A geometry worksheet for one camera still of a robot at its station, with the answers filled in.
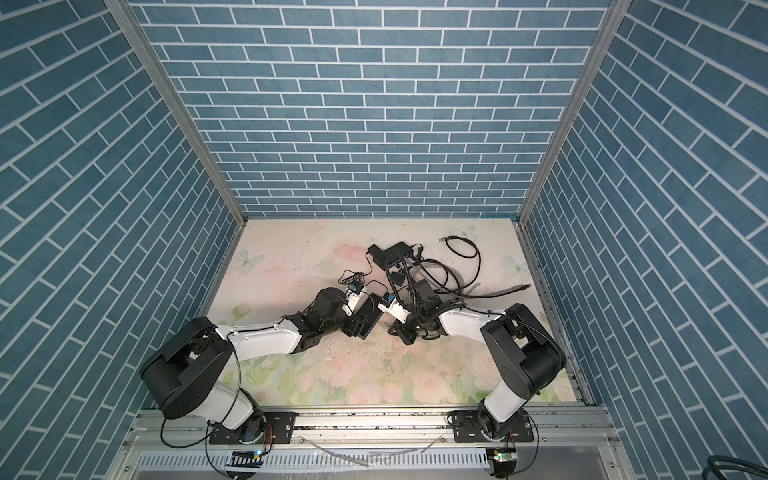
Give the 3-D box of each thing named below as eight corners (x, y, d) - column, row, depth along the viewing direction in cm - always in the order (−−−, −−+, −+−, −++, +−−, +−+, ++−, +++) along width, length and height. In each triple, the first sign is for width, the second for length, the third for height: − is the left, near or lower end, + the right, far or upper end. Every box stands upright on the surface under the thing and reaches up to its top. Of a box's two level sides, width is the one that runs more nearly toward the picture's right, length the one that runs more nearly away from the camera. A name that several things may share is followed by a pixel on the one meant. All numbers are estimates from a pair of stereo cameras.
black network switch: (381, 271, 106) (381, 267, 105) (367, 252, 112) (366, 248, 110) (412, 255, 111) (413, 251, 110) (397, 237, 117) (397, 233, 115)
